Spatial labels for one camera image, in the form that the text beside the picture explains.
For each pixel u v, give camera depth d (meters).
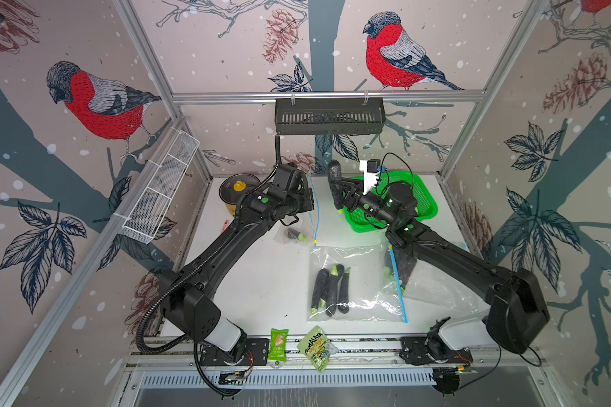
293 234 0.91
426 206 1.01
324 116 1.06
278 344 0.74
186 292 0.41
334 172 0.68
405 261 0.86
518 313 0.41
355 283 0.88
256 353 0.73
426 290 0.83
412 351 0.73
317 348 0.73
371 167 0.61
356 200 0.63
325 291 0.83
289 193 0.61
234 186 0.99
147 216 0.82
